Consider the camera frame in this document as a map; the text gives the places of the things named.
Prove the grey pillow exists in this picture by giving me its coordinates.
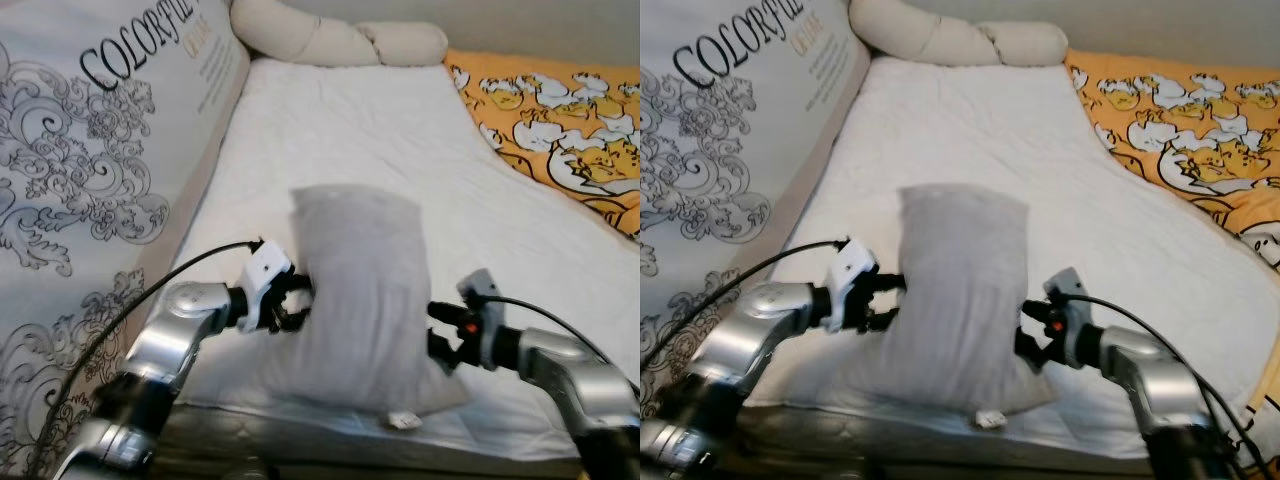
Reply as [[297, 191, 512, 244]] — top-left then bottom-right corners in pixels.
[[868, 183, 1059, 431], [265, 183, 476, 431]]

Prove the white quilted bed mattress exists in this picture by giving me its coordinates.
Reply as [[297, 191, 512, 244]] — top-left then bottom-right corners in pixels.
[[745, 55, 1280, 471], [160, 55, 641, 466]]

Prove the yellow cartoon egg blanket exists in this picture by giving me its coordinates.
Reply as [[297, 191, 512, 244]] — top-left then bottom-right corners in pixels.
[[443, 50, 641, 241], [1063, 50, 1280, 271]]

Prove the patterned upright mattress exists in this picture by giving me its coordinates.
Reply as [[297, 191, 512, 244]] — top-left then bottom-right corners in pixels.
[[640, 0, 871, 421], [0, 0, 251, 480]]

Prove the cream bolster pillow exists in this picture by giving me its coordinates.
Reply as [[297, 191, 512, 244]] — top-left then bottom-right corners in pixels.
[[848, 0, 1069, 69], [228, 0, 449, 69]]

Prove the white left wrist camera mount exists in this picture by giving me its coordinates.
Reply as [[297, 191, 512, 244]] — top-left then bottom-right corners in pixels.
[[828, 240, 881, 334], [238, 243, 296, 334]]

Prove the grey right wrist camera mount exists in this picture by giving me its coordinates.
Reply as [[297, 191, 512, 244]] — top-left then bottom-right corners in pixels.
[[1043, 267, 1093, 336], [457, 268, 506, 336]]

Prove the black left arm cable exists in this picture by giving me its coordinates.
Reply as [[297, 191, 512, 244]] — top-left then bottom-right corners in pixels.
[[40, 238, 263, 421], [640, 238, 851, 371]]

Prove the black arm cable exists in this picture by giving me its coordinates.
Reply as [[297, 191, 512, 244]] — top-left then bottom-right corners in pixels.
[[40, 238, 263, 421], [1070, 295, 1271, 471], [640, 238, 851, 371], [480, 295, 641, 396]]

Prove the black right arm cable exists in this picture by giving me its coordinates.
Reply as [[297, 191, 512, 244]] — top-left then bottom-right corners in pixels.
[[480, 295, 641, 396], [1070, 295, 1271, 471]]

